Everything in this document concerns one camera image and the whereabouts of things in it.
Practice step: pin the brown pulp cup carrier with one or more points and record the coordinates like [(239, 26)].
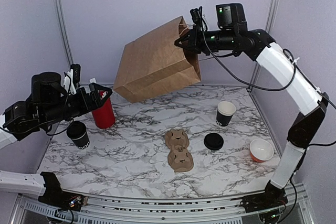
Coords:
[(179, 158)]

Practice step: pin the aluminium frame post left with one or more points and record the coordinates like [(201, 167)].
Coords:
[(63, 31)]

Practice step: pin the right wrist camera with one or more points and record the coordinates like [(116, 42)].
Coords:
[(229, 17)]

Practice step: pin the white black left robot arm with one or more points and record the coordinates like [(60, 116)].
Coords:
[(21, 148)]

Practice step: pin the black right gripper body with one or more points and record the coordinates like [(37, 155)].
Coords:
[(224, 40)]

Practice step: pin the orange white bowl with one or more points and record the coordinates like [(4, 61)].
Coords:
[(261, 150)]

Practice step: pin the black paper coffee cup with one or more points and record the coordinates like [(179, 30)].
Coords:
[(225, 112), (83, 142)]

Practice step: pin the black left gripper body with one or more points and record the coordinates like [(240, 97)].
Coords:
[(79, 107)]

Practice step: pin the red cylindrical container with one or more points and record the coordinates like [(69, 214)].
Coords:
[(104, 116)]

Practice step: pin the aluminium frame post right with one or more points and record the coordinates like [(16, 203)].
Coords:
[(269, 25)]

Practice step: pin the black plastic cup lid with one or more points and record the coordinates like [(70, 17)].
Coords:
[(213, 141), (76, 130)]

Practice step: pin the brown cardboard box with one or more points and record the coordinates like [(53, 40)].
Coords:
[(152, 65)]

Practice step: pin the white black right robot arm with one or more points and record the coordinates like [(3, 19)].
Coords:
[(311, 104)]

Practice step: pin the aluminium frame post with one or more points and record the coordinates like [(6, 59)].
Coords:
[(269, 25), (63, 31)]

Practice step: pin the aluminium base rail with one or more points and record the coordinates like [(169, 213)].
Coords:
[(294, 207)]

